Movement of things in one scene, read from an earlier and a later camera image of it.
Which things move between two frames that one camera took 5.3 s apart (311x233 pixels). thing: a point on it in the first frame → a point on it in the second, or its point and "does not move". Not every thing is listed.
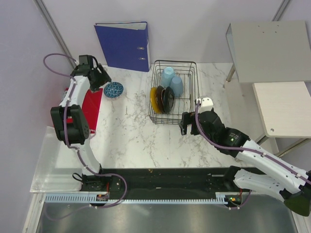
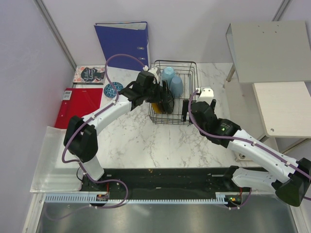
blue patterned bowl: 113,90 does not move
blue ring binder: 125,44 does not move
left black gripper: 105,78 → 154,85
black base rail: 159,183 does not move
